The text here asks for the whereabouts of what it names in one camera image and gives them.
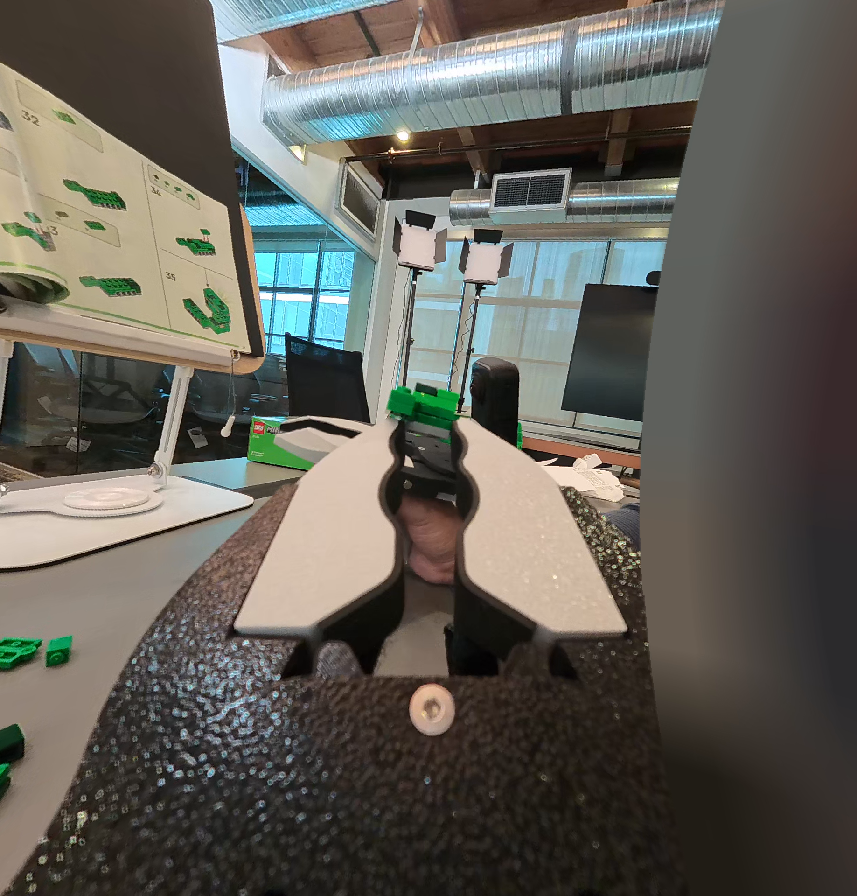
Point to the black cylindrical camera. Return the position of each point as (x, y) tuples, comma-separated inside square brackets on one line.
[(495, 399)]

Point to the brick instruction booklet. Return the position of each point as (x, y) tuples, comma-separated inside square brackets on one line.
[(120, 231)]

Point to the green and black brick assembly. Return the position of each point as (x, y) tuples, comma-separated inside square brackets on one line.
[(425, 402)]

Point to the small green brick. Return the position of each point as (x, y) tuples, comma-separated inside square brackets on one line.
[(59, 651)]

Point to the studio light panel on stand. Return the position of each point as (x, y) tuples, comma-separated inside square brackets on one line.
[(484, 259), (421, 241)]

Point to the dark green brick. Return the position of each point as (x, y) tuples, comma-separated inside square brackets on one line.
[(5, 743)]

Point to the large silver air duct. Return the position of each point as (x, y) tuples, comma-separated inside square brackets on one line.
[(470, 77)]

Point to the white vent grille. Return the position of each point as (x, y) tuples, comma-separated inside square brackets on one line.
[(530, 189)]

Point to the grey wall vent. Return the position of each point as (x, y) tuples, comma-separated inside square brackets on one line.
[(362, 199)]

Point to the crumpled white paper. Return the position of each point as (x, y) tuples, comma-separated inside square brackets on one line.
[(596, 479)]

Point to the black monitor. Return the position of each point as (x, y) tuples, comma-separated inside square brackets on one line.
[(607, 350)]

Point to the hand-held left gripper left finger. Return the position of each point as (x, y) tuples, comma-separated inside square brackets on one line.
[(323, 546)]

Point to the green brick set box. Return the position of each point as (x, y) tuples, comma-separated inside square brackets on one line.
[(267, 444)]

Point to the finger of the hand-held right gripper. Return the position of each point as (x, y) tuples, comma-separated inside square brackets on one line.
[(309, 442)]

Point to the grey desk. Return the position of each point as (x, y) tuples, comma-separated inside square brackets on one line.
[(120, 595)]

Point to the narrow silver air duct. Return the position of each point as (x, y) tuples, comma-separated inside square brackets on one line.
[(610, 199)]

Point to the person's right hand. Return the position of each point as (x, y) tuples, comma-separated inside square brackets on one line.
[(432, 542)]

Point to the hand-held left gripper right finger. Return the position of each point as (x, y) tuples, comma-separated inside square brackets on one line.
[(533, 553)]

